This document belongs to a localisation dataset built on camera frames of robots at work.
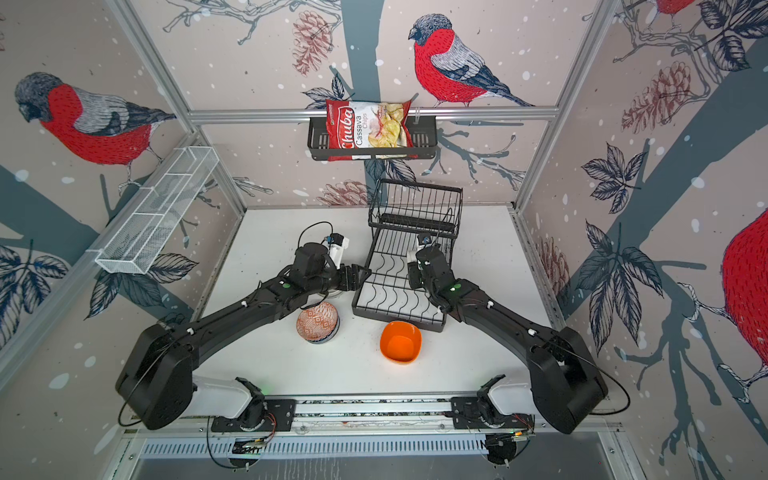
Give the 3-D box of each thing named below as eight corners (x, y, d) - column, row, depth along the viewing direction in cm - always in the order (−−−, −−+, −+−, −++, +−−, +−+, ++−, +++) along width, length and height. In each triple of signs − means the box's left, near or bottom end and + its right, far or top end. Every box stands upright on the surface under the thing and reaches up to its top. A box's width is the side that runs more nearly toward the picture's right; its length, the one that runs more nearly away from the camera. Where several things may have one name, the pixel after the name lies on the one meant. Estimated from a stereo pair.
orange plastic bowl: (380, 365, 82) (379, 357, 77) (381, 329, 89) (380, 320, 84) (421, 365, 82) (422, 357, 77) (418, 329, 89) (420, 320, 84)
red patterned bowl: (297, 347, 85) (292, 340, 80) (305, 311, 92) (300, 302, 88) (336, 347, 85) (333, 340, 80) (341, 311, 92) (338, 302, 88)
